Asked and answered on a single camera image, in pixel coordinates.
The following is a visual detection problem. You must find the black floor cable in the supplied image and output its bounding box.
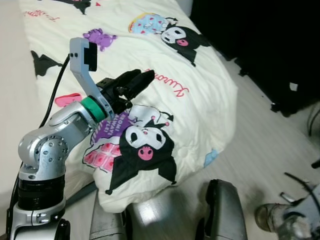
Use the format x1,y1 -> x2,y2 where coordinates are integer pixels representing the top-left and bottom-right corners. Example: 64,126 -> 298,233
306,102 -> 320,136

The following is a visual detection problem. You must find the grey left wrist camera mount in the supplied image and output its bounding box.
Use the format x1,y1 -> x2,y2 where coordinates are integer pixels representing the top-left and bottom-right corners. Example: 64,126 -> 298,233
68,37 -> 115,121

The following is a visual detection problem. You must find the robot right leg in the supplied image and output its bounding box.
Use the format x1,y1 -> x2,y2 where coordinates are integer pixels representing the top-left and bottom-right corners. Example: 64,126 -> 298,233
194,179 -> 249,240

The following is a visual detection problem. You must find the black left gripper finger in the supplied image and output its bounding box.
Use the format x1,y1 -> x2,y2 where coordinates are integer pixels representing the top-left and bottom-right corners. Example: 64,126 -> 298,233
125,71 -> 156,98
115,70 -> 143,87

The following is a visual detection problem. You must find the cream cartoon print quilt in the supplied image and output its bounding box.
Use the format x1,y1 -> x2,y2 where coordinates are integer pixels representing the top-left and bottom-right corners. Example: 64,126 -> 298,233
19,0 -> 240,214

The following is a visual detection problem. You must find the black wardrobe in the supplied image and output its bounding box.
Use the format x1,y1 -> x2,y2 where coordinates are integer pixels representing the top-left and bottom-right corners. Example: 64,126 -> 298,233
190,0 -> 320,117

